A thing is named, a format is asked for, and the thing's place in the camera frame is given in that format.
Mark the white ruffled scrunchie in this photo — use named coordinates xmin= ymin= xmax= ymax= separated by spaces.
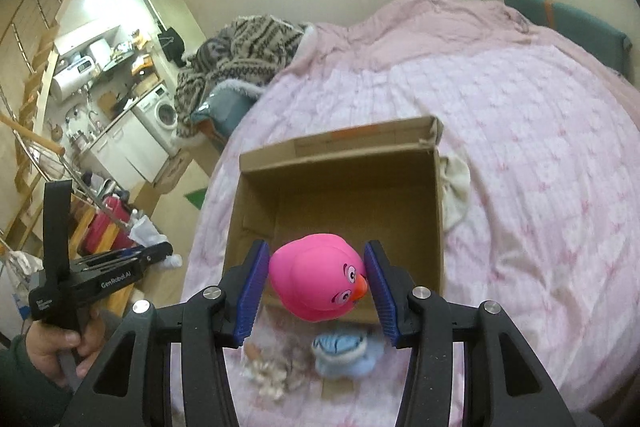
xmin=244 ymin=355 xmax=290 ymax=401

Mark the pink rubber duck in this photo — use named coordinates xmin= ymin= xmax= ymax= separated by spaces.
xmin=269 ymin=233 xmax=369 ymax=323

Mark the beige lace scrunchie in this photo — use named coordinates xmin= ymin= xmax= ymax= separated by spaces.
xmin=282 ymin=339 xmax=314 ymax=392

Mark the blue plush toy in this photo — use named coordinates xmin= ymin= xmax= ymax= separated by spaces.
xmin=311 ymin=329 xmax=385 ymax=381

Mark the person's left hand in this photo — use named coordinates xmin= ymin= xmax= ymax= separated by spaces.
xmin=25 ymin=307 xmax=106 ymax=388

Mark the red suitcase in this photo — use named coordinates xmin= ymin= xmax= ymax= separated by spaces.
xmin=80 ymin=195 xmax=134 ymax=256

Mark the brown cardboard box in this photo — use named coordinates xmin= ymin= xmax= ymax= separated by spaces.
xmin=224 ymin=117 xmax=444 ymax=323

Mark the white cloth behind box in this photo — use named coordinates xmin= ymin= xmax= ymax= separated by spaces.
xmin=438 ymin=154 xmax=471 ymax=232

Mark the green dustpan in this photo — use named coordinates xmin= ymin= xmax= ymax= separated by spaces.
xmin=184 ymin=188 xmax=207 ymax=210

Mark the white kitchen cabinet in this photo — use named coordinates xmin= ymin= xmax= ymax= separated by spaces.
xmin=79 ymin=112 xmax=169 ymax=190

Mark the pink patterned bed quilt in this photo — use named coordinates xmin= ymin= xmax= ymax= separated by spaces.
xmin=182 ymin=0 xmax=639 ymax=410

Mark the white washing machine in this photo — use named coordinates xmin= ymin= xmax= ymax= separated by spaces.
xmin=132 ymin=83 xmax=179 ymax=157

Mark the white water heater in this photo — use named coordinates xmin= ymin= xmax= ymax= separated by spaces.
xmin=50 ymin=55 xmax=98 ymax=103

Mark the teal blue pillow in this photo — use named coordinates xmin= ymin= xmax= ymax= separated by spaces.
xmin=190 ymin=79 xmax=264 ymax=139

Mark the patterned knit blanket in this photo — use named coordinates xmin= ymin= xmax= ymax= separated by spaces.
xmin=174 ymin=14 xmax=307 ymax=140

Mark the teal headboard cushion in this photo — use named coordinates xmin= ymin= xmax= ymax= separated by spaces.
xmin=503 ymin=0 xmax=632 ymax=78

